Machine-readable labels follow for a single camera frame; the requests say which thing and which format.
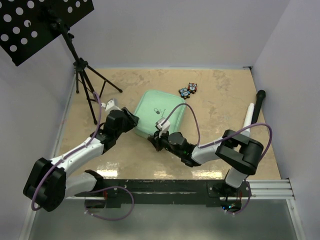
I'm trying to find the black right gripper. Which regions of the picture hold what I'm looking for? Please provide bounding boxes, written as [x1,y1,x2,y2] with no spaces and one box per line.
[147,128,183,159]

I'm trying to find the mint green medicine case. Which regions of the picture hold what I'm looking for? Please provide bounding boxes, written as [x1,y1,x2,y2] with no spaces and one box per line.
[134,89,185,139]

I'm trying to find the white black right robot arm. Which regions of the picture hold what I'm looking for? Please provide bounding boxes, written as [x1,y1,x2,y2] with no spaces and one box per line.
[147,129,264,197]

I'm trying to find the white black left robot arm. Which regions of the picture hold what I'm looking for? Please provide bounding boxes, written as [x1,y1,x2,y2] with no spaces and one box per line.
[23,107,139,212]

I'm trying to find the blue owl number block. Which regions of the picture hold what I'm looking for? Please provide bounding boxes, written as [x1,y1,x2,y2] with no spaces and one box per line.
[178,87,191,100]

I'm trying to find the white microphone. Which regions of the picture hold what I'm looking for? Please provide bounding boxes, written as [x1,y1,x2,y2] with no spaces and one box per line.
[243,103,255,128]

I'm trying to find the black microphone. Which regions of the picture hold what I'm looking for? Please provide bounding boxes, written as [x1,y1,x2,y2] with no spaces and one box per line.
[251,89,266,124]

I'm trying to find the black music stand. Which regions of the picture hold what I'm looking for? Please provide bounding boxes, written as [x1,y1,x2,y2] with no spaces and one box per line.
[0,0,124,125]

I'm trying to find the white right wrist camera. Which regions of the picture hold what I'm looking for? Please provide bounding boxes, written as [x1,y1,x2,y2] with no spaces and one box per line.
[155,117,171,138]

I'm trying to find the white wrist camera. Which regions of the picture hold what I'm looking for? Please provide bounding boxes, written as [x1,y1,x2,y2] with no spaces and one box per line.
[100,98,120,115]
[155,117,171,138]

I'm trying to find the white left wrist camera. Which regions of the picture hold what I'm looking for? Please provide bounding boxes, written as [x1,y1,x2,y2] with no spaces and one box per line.
[100,98,120,115]

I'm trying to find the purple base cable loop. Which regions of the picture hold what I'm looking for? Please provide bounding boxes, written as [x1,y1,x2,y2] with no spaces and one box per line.
[84,186,136,222]

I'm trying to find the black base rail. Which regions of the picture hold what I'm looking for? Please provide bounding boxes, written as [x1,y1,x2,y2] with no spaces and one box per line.
[75,179,251,208]

